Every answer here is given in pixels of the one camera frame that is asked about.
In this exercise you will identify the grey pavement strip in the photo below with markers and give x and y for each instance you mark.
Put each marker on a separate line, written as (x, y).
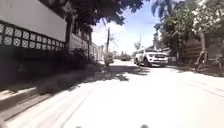
(33, 90)

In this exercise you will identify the person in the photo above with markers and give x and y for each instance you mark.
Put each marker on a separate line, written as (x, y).
(201, 59)

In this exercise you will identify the pole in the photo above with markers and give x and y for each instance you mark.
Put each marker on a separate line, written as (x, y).
(108, 41)

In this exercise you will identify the brown fence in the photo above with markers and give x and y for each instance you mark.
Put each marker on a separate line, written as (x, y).
(213, 46)

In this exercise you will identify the pale concrete road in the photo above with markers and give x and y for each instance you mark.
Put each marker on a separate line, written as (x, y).
(133, 100)

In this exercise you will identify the white wall with lattice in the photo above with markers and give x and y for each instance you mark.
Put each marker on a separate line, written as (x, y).
(30, 16)

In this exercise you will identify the white car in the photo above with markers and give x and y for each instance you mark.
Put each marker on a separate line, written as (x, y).
(151, 57)

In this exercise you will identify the dark bush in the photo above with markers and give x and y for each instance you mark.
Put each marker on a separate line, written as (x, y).
(78, 59)

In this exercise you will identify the large dark tree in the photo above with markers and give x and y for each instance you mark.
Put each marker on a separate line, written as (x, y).
(100, 10)

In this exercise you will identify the row of trees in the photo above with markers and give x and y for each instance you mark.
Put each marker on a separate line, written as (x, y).
(180, 26)

